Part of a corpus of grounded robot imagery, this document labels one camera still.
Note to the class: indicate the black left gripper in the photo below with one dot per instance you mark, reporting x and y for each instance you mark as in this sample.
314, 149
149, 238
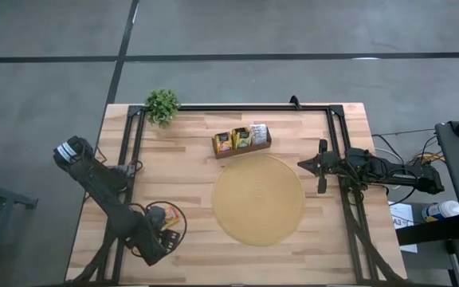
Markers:
151, 243

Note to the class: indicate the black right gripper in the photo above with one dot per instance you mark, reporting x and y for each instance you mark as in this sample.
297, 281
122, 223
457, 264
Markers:
325, 165

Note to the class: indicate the white orange tea packet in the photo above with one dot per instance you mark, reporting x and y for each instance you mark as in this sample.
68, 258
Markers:
258, 133

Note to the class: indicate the round woven straw placemat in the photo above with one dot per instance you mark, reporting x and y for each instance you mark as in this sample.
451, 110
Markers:
258, 199

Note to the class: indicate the brown wooden tea box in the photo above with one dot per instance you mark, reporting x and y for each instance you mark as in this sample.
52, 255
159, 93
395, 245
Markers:
245, 151

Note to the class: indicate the green yellow tea packet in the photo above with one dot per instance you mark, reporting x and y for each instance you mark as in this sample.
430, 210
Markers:
242, 137

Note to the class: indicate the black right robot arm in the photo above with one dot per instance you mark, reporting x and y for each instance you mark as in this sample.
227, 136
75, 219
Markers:
397, 171

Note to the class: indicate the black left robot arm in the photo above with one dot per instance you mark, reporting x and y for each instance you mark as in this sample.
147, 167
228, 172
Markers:
102, 187

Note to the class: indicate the white paper sheet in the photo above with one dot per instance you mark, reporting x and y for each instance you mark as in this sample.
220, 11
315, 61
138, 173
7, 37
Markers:
398, 211

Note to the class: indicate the green plant white pot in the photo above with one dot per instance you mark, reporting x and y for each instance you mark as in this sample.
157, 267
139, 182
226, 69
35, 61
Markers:
162, 105

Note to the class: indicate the white blue bottle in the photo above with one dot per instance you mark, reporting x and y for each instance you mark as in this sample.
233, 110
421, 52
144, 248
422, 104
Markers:
442, 210

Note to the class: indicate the grey metal stand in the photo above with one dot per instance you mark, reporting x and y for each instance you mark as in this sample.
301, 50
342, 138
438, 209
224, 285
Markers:
6, 197

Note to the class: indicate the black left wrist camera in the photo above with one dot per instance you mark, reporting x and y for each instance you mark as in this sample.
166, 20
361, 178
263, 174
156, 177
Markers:
155, 215

